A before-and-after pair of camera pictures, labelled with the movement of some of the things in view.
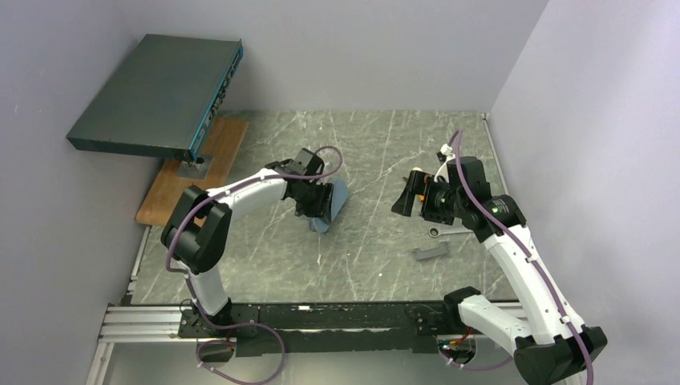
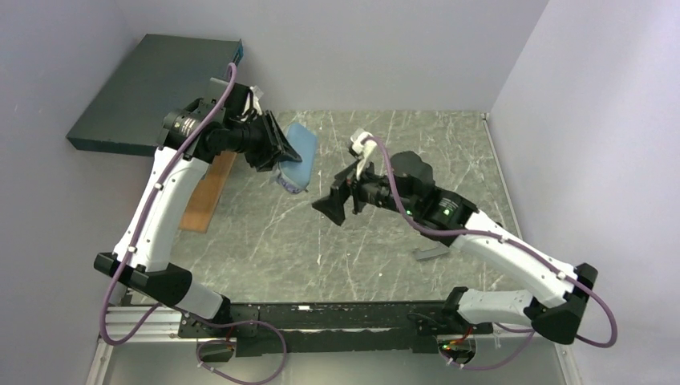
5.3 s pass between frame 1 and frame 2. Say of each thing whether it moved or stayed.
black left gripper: moved
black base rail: stayed
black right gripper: moved
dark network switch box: stayed
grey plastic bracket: stayed
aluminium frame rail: stayed
